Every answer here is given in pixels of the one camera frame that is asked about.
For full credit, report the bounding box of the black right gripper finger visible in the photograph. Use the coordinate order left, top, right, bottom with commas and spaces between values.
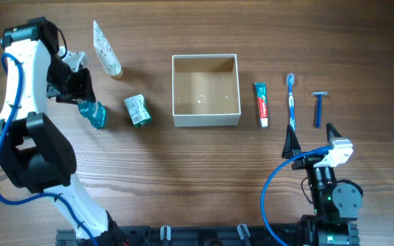
281, 125, 302, 159
326, 122, 342, 141

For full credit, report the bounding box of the teal mouthwash bottle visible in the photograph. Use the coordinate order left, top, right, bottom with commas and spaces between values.
78, 100, 107, 129

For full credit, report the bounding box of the white floral lotion tube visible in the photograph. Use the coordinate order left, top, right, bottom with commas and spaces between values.
93, 20, 122, 79

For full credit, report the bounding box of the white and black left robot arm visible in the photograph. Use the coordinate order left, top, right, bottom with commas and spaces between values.
0, 17, 129, 245

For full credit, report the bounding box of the blue disposable razor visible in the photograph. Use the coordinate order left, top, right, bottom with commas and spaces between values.
312, 92, 328, 128

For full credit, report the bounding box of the blue toothbrush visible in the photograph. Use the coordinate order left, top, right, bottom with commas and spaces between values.
287, 73, 296, 131

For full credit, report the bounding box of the colgate toothpaste tube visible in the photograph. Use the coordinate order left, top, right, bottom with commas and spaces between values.
254, 83, 268, 128

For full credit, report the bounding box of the green white soap packet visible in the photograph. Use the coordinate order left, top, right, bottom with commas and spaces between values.
124, 94, 152, 127

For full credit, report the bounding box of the white cardboard box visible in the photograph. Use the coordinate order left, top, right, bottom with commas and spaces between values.
172, 54, 241, 127

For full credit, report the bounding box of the black mounting rail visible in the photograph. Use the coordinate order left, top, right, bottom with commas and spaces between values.
55, 224, 360, 246

